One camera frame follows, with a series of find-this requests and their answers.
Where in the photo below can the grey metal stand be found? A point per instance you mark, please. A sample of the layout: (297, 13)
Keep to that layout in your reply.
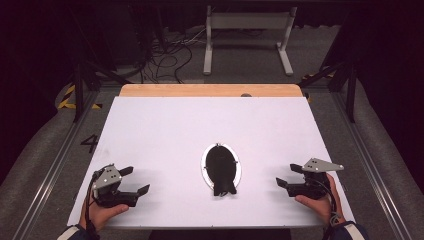
(248, 20)

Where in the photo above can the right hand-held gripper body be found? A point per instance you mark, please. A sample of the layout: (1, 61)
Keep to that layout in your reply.
(313, 186)

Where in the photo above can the white board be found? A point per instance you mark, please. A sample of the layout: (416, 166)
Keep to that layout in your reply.
(186, 133)

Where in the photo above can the oval silver photo frame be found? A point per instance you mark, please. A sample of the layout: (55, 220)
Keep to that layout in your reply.
(221, 168)

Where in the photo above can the person's right hand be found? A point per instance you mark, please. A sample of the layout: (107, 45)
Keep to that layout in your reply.
(321, 208)

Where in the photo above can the aluminium floor rail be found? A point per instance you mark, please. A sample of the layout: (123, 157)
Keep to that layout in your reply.
(370, 166)
(50, 173)

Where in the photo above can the wooden table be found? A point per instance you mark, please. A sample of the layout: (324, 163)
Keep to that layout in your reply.
(210, 90)

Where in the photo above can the person's left hand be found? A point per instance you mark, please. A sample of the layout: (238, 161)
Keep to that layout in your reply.
(101, 215)

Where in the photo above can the black metal stand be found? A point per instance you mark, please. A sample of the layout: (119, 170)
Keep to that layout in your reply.
(350, 93)
(79, 93)

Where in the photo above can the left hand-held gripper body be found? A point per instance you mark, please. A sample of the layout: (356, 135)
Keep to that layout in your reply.
(106, 178)

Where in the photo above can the yellow black floor tape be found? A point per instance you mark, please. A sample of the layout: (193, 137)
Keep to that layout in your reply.
(68, 100)
(315, 76)

